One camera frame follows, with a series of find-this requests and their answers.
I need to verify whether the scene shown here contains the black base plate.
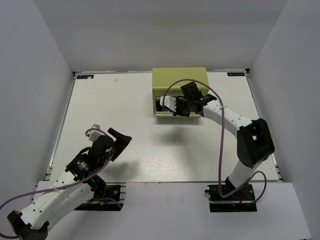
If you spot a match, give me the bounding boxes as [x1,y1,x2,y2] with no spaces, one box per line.
[74,183,127,212]
[204,184,257,213]

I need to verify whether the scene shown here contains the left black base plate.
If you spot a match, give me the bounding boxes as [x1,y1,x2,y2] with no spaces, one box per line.
[74,183,127,212]

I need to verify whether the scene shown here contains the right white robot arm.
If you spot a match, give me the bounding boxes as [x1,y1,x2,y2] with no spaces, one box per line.
[160,78,275,200]

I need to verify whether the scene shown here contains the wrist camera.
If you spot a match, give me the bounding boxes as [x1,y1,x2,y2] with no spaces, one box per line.
[85,124,104,143]
[160,95,177,113]

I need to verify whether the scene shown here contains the green Workpro drawer chest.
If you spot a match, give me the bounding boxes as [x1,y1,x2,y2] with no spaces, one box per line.
[151,67,210,123]

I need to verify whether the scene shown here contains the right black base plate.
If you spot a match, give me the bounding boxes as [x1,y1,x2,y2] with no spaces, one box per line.
[204,184,257,213]

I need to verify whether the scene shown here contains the blue table sticker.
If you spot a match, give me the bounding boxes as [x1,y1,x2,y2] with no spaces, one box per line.
[76,74,94,80]
[227,72,248,77]

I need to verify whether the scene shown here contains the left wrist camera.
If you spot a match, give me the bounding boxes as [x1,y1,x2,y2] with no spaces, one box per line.
[85,124,104,143]

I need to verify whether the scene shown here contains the left blue table sticker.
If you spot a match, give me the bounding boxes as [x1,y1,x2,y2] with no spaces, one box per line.
[76,74,94,80]

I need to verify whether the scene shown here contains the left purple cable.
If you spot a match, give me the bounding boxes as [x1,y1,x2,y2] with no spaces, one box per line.
[0,128,125,237]

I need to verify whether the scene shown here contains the right blue table sticker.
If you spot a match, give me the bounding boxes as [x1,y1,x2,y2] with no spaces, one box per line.
[227,72,248,77]

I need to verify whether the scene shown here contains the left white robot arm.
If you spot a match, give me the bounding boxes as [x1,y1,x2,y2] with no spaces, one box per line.
[7,125,132,240]

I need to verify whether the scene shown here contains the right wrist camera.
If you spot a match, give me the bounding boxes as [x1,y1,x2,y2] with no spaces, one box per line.
[160,95,177,113]

